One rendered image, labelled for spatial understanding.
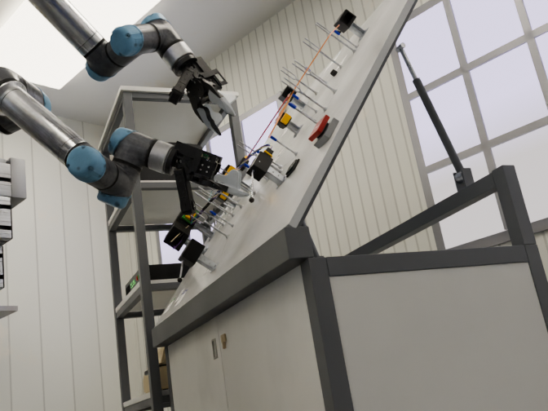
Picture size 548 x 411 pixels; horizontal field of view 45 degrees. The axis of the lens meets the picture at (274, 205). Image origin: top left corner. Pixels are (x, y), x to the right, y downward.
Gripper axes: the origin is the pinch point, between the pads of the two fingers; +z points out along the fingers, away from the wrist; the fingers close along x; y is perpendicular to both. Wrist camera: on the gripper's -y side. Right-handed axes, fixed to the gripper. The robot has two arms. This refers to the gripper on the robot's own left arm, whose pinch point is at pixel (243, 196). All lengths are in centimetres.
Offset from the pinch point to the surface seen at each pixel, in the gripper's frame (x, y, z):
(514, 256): -4, 9, 64
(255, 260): -17.5, -11.4, 10.2
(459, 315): -17, -7, 54
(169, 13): 240, 81, -121
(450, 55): 180, 96, 47
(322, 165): -21.0, 12.6, 16.8
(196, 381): 35, -58, 0
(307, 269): -29.9, -7.9, 21.7
